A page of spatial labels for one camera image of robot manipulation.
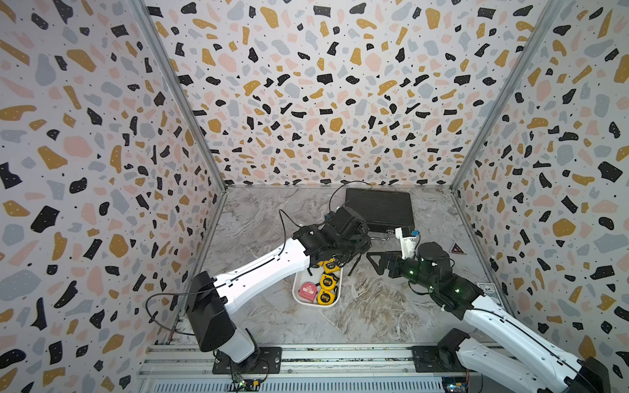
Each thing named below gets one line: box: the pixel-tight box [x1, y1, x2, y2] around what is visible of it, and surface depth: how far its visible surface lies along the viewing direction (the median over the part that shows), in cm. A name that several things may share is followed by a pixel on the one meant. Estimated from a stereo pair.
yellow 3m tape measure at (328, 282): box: [319, 273, 337, 291], surface depth 89 cm
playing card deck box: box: [476, 282, 503, 305], surface depth 89 cm
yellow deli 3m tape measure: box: [316, 257, 341, 274], surface depth 94 cm
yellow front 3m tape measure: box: [316, 289, 338, 306], surface depth 86 cm
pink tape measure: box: [298, 281, 318, 302], surface depth 88 cm
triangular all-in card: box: [450, 242, 468, 255], surface depth 102 cm
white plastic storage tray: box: [291, 265, 344, 308], surface depth 92 cm
